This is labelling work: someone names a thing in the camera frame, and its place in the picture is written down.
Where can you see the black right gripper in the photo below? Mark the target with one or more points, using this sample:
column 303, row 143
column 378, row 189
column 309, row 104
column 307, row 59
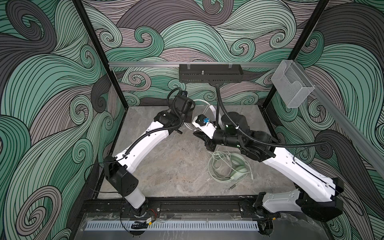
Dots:
column 212, row 143

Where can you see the white over-ear headphones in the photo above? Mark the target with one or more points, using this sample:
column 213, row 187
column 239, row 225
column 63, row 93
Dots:
column 206, row 108

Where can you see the green over-ear headphones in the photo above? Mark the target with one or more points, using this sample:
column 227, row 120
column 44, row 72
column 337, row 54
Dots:
column 240, row 167

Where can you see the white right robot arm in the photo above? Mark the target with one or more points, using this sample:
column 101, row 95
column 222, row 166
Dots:
column 316, row 195

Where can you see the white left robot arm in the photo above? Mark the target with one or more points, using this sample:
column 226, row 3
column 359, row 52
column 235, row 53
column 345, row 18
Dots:
column 119, row 169

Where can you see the black perforated metal tray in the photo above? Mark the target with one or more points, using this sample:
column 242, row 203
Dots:
column 211, row 74

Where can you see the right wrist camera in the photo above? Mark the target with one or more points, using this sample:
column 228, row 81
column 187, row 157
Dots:
column 204, row 124

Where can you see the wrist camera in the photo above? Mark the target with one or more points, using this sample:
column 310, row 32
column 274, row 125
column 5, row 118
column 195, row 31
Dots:
column 183, row 104
column 204, row 124

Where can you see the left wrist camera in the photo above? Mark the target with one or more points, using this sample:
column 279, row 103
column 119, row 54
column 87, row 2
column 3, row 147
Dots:
column 183, row 104

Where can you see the clear plastic wall holder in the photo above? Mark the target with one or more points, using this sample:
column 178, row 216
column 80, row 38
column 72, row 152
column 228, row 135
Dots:
column 292, row 83

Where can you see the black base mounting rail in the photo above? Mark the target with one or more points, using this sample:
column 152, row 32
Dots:
column 248, row 206

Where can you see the black corner frame post left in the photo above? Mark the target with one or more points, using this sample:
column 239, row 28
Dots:
column 100, row 52

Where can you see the black corner frame post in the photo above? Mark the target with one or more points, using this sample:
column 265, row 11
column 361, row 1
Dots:
column 305, row 35
column 100, row 52

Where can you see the white slotted cable duct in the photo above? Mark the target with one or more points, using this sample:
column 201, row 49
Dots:
column 194, row 225

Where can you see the aluminium rail right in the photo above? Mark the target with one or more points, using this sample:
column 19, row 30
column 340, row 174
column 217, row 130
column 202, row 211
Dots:
column 334, row 100

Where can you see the black corner frame post right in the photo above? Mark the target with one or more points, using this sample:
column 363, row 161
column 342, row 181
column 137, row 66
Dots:
column 305, row 35

